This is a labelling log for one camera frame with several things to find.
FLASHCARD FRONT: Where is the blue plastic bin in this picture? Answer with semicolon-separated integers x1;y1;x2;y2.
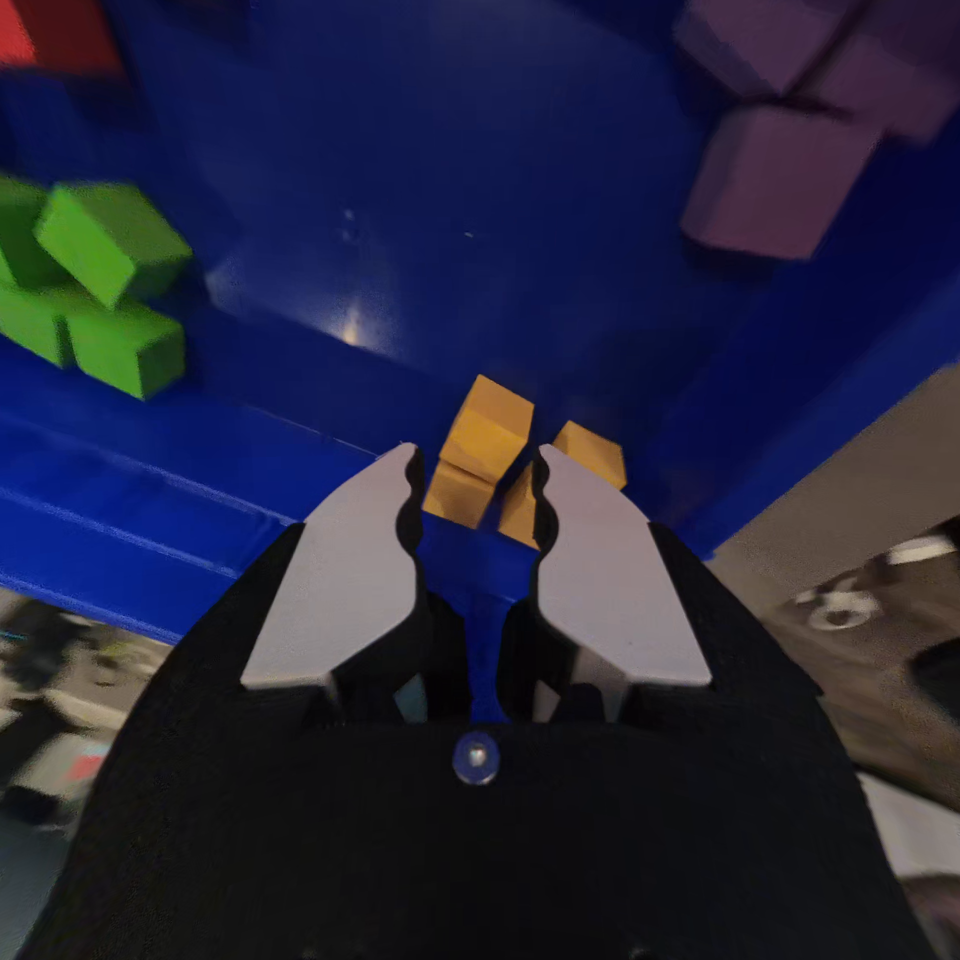
0;0;960;646

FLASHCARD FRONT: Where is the purple cube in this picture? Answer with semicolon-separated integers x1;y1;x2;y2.
675;0;864;99
681;105;882;260
806;0;960;144

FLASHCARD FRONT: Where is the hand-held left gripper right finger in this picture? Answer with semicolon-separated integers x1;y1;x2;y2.
532;444;714;719

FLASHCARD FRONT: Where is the grey desk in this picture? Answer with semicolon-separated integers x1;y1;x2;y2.
705;366;960;620

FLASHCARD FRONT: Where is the red cube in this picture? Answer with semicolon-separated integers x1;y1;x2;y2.
0;0;125;76

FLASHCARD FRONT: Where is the green cube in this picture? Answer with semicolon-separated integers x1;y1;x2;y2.
0;285;76;369
0;176;54;290
33;183;195;310
66;300;186;400

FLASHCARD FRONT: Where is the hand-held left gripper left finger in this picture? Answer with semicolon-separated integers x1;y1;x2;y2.
238;441;430;700

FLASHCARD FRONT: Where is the white charger cable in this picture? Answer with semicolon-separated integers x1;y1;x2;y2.
795;532;960;631

